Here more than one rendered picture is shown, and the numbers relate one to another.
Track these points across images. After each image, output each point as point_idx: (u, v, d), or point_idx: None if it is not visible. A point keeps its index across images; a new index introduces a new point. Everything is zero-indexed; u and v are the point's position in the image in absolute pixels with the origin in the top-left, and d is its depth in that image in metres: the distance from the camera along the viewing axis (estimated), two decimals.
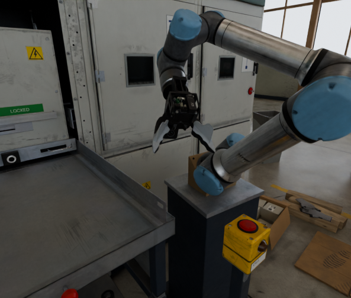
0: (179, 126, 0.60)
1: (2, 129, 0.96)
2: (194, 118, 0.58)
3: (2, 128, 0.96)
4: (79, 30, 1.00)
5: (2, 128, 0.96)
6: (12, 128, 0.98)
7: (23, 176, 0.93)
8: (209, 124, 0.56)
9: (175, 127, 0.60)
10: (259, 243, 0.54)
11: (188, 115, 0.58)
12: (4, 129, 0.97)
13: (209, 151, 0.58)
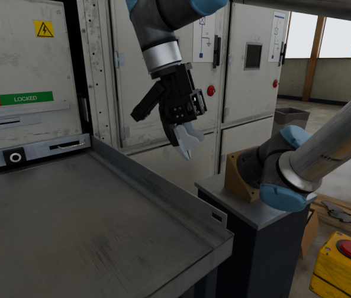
0: None
1: (4, 120, 0.79)
2: None
3: (5, 120, 0.79)
4: (96, 3, 0.83)
5: (4, 120, 0.79)
6: (16, 120, 0.82)
7: (30, 178, 0.76)
8: (202, 133, 0.54)
9: (173, 125, 0.53)
10: None
11: None
12: (7, 121, 0.80)
13: (185, 155, 0.56)
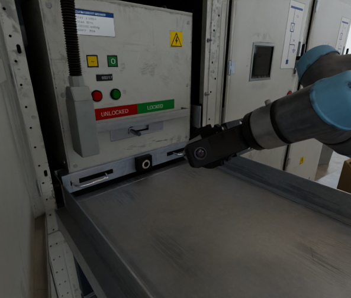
0: None
1: (137, 128, 0.82)
2: None
3: (137, 128, 0.82)
4: (221, 13, 0.86)
5: (137, 128, 0.81)
6: (145, 128, 0.84)
7: (167, 184, 0.79)
8: None
9: None
10: None
11: None
12: (138, 129, 0.82)
13: (184, 155, 0.56)
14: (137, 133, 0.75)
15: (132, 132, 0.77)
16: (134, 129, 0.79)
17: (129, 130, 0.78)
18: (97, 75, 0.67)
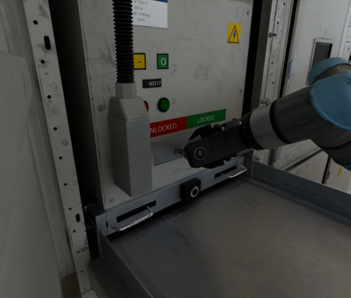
0: None
1: (183, 146, 0.64)
2: None
3: (184, 146, 0.64)
4: (286, 1, 0.68)
5: (183, 146, 0.64)
6: None
7: (225, 220, 0.61)
8: None
9: None
10: None
11: None
12: None
13: (184, 155, 0.56)
14: None
15: (182, 152, 0.60)
16: (181, 148, 0.62)
17: (176, 149, 0.61)
18: (144, 81, 0.50)
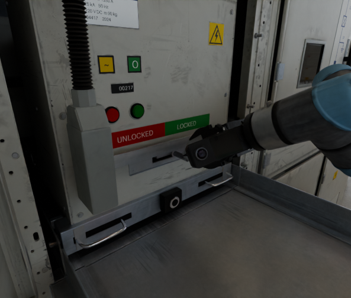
0: None
1: None
2: None
3: None
4: None
5: None
6: None
7: (205, 233, 0.57)
8: None
9: None
10: None
11: None
12: None
13: (184, 155, 0.56)
14: (184, 158, 0.58)
15: (178, 155, 0.59)
16: (177, 151, 0.62)
17: (173, 152, 0.61)
18: (113, 86, 0.46)
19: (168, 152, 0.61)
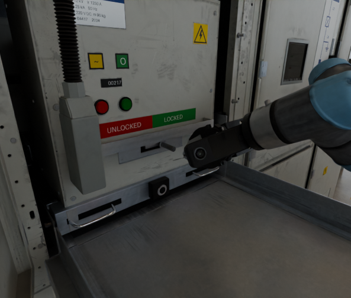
0: None
1: None
2: None
3: None
4: (254, 2, 0.69)
5: None
6: None
7: (190, 217, 0.62)
8: None
9: None
10: None
11: None
12: None
13: (184, 155, 0.56)
14: (171, 148, 0.62)
15: (165, 146, 0.64)
16: (165, 142, 0.66)
17: (160, 143, 0.65)
18: (103, 80, 0.51)
19: (156, 143, 0.66)
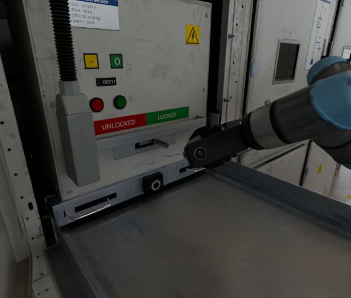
0: None
1: None
2: None
3: None
4: (245, 3, 0.72)
5: None
6: None
7: (182, 211, 0.65)
8: None
9: None
10: None
11: None
12: None
13: (184, 155, 0.56)
14: (164, 144, 0.65)
15: (158, 143, 0.67)
16: (158, 139, 0.69)
17: (154, 141, 0.68)
18: (97, 80, 0.53)
19: (150, 141, 0.69)
